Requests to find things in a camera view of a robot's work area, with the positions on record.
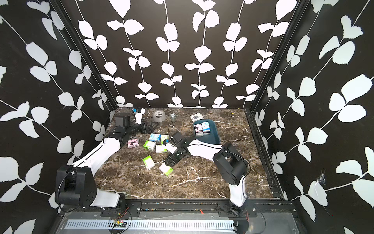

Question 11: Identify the green tissue pack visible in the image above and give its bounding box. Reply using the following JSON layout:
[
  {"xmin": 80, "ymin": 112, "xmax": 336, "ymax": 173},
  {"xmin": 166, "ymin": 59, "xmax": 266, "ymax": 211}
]
[
  {"xmin": 159, "ymin": 163, "xmax": 173, "ymax": 176},
  {"xmin": 143, "ymin": 140, "xmax": 156, "ymax": 151},
  {"xmin": 155, "ymin": 145, "xmax": 167, "ymax": 153},
  {"xmin": 161, "ymin": 135, "xmax": 169, "ymax": 145},
  {"xmin": 142, "ymin": 156, "xmax": 155, "ymax": 170}
]

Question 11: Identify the pink kuromi tissue pack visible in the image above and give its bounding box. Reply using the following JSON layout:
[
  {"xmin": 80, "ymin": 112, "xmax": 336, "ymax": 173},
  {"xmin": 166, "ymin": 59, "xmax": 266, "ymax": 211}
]
[
  {"xmin": 127, "ymin": 138, "xmax": 140, "ymax": 149},
  {"xmin": 194, "ymin": 123, "xmax": 204, "ymax": 137}
]

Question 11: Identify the blue Cinnamoroll tissue pack front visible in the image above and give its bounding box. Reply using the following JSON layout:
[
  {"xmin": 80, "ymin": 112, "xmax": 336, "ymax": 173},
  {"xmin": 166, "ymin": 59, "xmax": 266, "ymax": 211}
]
[{"xmin": 201, "ymin": 121, "xmax": 211, "ymax": 135}]

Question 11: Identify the blue cinnamoroll tissue pack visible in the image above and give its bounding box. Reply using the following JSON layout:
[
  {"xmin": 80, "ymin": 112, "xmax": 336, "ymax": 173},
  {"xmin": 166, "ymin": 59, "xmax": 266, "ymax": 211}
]
[
  {"xmin": 149, "ymin": 133, "xmax": 161, "ymax": 142},
  {"xmin": 201, "ymin": 121, "xmax": 211, "ymax": 135}
]

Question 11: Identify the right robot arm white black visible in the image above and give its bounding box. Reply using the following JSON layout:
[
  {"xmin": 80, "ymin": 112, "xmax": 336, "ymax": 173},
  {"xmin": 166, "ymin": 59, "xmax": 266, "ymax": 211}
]
[{"xmin": 163, "ymin": 132, "xmax": 249, "ymax": 208}]

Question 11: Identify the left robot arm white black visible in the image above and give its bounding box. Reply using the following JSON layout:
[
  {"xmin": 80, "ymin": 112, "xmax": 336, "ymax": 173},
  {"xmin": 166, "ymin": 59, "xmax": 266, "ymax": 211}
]
[{"xmin": 55, "ymin": 112, "xmax": 159, "ymax": 209}]

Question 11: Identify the teal storage box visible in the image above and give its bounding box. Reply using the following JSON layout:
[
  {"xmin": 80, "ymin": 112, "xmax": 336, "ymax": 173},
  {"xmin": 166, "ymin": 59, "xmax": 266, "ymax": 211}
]
[{"xmin": 194, "ymin": 120, "xmax": 221, "ymax": 145}]

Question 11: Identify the small white square box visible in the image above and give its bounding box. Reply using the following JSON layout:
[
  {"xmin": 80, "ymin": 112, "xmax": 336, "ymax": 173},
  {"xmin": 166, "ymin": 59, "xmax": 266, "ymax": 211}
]
[{"xmin": 190, "ymin": 113, "xmax": 204, "ymax": 122}]

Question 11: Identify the blue Cinnamoroll tissue pack back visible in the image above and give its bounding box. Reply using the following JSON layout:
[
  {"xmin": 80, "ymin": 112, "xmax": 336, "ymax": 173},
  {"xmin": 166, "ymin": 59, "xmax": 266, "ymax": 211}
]
[{"xmin": 149, "ymin": 133, "xmax": 161, "ymax": 142}]

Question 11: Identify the clear tape roll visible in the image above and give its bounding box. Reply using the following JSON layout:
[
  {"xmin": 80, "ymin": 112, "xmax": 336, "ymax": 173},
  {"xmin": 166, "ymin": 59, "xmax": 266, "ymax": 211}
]
[{"xmin": 153, "ymin": 110, "xmax": 166, "ymax": 123}]

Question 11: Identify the green tissue pack left middle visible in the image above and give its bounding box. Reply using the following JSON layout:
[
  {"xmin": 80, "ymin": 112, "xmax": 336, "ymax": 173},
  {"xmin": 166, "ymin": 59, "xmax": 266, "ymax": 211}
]
[{"xmin": 143, "ymin": 140, "xmax": 156, "ymax": 151}]

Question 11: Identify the green tissue pack back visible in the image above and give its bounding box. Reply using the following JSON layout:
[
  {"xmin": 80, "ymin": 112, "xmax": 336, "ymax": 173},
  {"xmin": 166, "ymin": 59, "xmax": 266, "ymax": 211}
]
[{"xmin": 161, "ymin": 135, "xmax": 169, "ymax": 145}]

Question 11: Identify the green tissue pack centre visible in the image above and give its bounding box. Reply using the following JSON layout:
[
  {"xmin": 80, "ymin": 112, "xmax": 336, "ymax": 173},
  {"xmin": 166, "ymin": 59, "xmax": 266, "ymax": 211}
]
[{"xmin": 155, "ymin": 145, "xmax": 167, "ymax": 153}]

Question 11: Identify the green tissue pack front left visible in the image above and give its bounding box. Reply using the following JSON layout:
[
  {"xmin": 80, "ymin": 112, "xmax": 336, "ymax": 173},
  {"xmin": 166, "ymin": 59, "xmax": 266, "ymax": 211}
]
[{"xmin": 142, "ymin": 156, "xmax": 155, "ymax": 170}]

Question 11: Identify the white perforated strip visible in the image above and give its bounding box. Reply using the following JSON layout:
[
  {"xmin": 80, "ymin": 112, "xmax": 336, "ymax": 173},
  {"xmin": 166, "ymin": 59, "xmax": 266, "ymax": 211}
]
[{"xmin": 64, "ymin": 219, "xmax": 235, "ymax": 231}]

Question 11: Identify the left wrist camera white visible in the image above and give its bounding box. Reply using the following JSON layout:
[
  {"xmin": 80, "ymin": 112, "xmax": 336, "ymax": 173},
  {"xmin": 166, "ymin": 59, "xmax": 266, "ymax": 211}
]
[{"xmin": 132, "ymin": 107, "xmax": 145, "ymax": 124}]

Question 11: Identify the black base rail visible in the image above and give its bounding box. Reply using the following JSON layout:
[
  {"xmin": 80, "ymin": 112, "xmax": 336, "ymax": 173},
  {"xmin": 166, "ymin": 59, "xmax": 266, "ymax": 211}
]
[{"xmin": 63, "ymin": 199, "xmax": 298, "ymax": 218}]

